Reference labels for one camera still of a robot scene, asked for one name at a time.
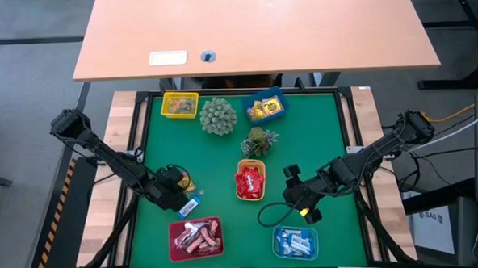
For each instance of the blue plastic bin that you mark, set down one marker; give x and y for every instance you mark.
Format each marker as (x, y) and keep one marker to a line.
(247, 95)

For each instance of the beige wooden desk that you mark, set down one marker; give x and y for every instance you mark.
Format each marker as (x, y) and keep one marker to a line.
(254, 28)

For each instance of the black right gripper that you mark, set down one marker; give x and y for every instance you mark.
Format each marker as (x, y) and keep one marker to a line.
(304, 191)

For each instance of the brown candy bar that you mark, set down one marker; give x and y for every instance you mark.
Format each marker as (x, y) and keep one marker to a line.
(194, 245)
(214, 242)
(206, 233)
(182, 238)

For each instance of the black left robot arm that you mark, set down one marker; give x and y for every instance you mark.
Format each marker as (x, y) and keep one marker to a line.
(111, 160)

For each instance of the orange plastic bin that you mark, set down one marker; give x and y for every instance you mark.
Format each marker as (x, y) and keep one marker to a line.
(250, 162)

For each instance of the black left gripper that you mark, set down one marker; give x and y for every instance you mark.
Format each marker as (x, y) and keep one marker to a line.
(170, 189)

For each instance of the black table frame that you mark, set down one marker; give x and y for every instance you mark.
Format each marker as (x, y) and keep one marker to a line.
(221, 92)

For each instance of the mixed succulent potted plant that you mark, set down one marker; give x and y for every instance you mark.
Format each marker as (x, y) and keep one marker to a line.
(257, 141)

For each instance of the yellow candy packet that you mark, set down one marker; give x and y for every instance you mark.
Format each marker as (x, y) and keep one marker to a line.
(187, 184)
(256, 114)

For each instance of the black yellow hazard tape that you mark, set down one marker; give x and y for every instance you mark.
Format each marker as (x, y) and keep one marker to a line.
(53, 227)

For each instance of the white cardboard box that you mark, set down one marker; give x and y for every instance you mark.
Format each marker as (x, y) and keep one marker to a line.
(431, 226)

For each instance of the teal plastic bin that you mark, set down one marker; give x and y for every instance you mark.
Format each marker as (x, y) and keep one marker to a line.
(315, 254)

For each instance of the blue white Hershey's bar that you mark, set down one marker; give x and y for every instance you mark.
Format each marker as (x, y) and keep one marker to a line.
(301, 242)
(189, 207)
(293, 231)
(309, 244)
(292, 251)
(283, 242)

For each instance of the round pale green plant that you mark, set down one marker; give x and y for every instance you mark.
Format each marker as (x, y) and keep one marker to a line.
(218, 116)

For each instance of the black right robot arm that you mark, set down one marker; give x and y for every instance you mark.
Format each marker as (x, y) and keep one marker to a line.
(377, 148)

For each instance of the white rectangular desk plate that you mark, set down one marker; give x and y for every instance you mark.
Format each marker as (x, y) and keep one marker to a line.
(168, 58)

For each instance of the yellow Sour Patch packet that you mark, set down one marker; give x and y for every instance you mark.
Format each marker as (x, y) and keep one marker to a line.
(273, 105)
(259, 106)

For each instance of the red plastic bin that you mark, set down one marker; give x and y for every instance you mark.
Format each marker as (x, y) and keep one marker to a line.
(175, 256)

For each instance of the silver candy bar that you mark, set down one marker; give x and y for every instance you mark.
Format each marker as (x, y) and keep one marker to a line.
(188, 227)

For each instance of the black desk frame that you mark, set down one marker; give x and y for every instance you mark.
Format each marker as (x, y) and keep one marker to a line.
(455, 83)

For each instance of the red Skittles packet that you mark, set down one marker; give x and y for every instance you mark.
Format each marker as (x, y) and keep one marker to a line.
(260, 184)
(243, 193)
(250, 179)
(258, 194)

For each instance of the yellow mesh basket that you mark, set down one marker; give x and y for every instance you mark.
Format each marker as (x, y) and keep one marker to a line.
(179, 95)

